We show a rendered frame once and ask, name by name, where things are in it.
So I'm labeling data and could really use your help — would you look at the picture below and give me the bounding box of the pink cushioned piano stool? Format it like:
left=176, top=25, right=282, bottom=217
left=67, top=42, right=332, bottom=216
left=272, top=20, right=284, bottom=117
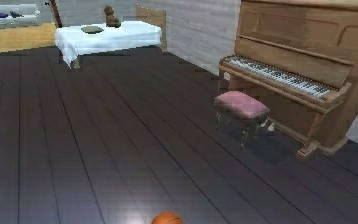
left=213, top=90, right=271, bottom=150

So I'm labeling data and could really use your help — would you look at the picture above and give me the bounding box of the white bed with wooden headboard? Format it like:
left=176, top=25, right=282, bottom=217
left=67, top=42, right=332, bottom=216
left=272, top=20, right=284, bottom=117
left=54, top=4, right=168, bottom=70

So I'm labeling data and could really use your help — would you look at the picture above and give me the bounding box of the orange basketball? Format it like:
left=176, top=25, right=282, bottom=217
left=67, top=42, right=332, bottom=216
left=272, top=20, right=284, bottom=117
left=150, top=211, right=185, bottom=224

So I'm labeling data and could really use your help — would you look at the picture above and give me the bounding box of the brown teddy bear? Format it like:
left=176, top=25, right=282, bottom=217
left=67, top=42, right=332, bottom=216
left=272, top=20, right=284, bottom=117
left=103, top=5, right=122, bottom=29

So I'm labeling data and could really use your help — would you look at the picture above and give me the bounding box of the green round cushion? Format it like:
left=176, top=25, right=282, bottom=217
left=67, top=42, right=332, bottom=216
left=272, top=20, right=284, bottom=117
left=80, top=25, right=105, bottom=35

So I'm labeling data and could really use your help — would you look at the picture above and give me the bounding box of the brown upright piano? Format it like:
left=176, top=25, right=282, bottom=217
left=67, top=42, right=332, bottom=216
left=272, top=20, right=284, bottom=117
left=217, top=0, right=358, bottom=162

